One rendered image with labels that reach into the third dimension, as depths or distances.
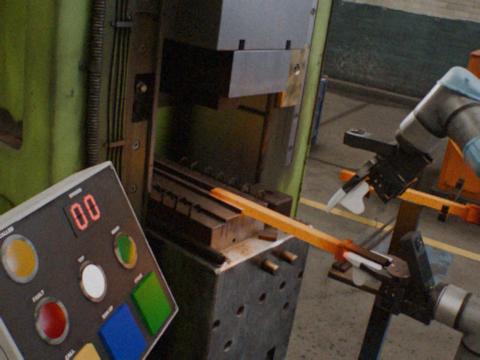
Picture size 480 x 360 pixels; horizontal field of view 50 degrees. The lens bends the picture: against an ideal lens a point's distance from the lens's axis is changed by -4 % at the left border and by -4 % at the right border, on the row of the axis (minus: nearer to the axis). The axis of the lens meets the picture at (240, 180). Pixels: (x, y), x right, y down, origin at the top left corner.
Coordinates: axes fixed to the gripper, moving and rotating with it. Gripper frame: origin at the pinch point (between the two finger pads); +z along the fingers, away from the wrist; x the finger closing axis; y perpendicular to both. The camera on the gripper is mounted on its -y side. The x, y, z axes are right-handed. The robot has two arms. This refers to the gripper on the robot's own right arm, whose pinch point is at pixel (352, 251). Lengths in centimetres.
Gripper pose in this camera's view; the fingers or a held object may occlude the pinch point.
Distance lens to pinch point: 111.2
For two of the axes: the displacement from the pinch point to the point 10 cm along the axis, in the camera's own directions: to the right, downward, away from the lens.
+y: -1.2, 9.3, 3.5
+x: 6.4, -2.0, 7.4
